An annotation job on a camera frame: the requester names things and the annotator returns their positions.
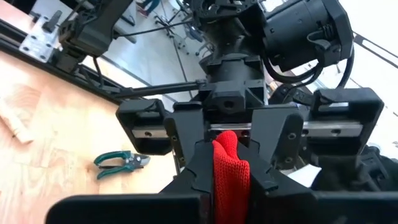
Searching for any silver mounting bracket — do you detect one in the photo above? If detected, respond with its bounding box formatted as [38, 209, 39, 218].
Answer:
[18, 14, 60, 63]

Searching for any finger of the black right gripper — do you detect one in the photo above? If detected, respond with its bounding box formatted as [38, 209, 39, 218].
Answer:
[250, 107, 304, 170]
[164, 108, 205, 169]

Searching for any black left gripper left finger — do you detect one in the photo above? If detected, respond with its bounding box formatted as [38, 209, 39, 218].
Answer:
[45, 139, 215, 224]

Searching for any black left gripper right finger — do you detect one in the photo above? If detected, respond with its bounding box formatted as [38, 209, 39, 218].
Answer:
[238, 141, 398, 224]

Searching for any red black gardening glove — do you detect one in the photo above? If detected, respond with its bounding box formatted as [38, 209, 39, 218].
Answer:
[212, 129, 251, 224]

